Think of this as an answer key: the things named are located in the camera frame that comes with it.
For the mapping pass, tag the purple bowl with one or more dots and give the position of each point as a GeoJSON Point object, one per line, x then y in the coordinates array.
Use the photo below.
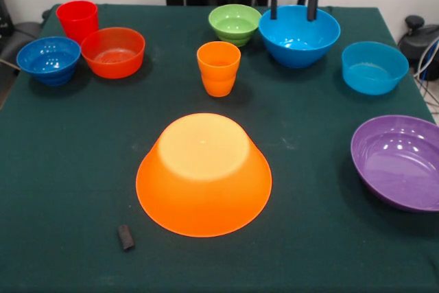
{"type": "Point", "coordinates": [398, 166]}

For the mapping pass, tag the large light blue bowl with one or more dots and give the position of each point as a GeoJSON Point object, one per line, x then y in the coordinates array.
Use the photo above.
{"type": "Point", "coordinates": [298, 37]}

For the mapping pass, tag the red cup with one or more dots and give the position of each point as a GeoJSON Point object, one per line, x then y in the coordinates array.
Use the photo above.
{"type": "Point", "coordinates": [77, 18]}

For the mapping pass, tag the dark blue bowl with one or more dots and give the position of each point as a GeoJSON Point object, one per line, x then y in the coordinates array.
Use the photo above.
{"type": "Point", "coordinates": [48, 61]}

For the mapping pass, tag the green bowl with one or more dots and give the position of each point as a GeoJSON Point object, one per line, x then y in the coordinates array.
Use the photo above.
{"type": "Point", "coordinates": [235, 23]}

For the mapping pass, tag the orange cup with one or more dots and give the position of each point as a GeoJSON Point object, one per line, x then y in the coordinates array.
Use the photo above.
{"type": "Point", "coordinates": [219, 71]}

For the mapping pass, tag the dark green tablecloth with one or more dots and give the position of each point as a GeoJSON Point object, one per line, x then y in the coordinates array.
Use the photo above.
{"type": "Point", "coordinates": [68, 169]}

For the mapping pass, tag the large orange bowl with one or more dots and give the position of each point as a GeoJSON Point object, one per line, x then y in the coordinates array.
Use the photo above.
{"type": "Point", "coordinates": [204, 186]}

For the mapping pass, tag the small light blue bowl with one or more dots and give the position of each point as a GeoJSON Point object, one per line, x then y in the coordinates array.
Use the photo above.
{"type": "Point", "coordinates": [375, 70]}

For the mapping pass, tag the small black rubber piece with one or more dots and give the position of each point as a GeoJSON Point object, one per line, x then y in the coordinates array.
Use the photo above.
{"type": "Point", "coordinates": [126, 237]}

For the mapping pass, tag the red-orange bowl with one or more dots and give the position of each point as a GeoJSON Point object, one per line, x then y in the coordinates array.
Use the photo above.
{"type": "Point", "coordinates": [113, 56]}

